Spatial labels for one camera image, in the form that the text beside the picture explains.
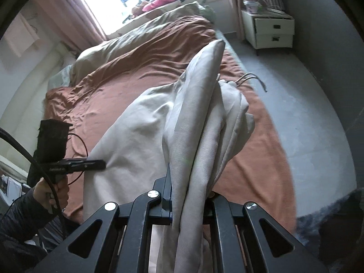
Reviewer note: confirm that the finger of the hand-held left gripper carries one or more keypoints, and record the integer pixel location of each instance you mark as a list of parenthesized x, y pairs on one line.
[(88, 165)]

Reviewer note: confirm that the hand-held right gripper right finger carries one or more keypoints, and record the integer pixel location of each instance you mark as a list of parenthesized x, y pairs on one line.
[(220, 216)]

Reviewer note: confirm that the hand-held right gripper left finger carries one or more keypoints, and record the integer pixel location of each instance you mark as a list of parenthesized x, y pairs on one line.
[(167, 204)]

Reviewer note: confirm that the beige jacket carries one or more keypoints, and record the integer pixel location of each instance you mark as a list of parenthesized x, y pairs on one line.
[(136, 136)]

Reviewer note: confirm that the person's left forearm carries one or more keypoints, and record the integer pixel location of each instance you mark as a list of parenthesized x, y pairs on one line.
[(17, 227)]

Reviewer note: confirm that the metal clothes hanger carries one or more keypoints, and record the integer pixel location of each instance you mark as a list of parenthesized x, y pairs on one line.
[(255, 76)]

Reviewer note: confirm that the person's left hand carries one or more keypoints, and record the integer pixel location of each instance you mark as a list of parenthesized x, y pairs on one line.
[(47, 193)]

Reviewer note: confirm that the cream padded headboard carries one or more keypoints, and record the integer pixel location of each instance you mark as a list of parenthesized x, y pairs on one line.
[(22, 105)]

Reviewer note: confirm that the light patterned pillow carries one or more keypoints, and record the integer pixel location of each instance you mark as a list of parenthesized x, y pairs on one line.
[(61, 76)]

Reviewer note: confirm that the grey patterned fluffy fabric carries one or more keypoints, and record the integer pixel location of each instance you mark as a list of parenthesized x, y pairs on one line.
[(321, 219)]

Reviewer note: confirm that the brown bed blanket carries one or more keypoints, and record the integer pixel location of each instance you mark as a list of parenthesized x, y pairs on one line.
[(136, 62)]

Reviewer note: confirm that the beige duvet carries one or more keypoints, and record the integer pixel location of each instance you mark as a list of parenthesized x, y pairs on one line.
[(128, 42)]

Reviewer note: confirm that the pink curtain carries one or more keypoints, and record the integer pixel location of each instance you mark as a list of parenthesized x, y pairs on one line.
[(234, 5), (74, 8)]

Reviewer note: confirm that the bright window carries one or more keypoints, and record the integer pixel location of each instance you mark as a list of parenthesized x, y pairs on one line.
[(93, 0)]

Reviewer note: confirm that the brown plush toy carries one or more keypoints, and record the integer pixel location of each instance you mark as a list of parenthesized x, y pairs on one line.
[(138, 10)]

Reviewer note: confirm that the white nightstand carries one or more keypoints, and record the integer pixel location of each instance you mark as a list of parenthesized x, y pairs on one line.
[(273, 34)]

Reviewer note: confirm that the small jar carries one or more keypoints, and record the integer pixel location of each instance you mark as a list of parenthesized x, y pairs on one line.
[(252, 6)]

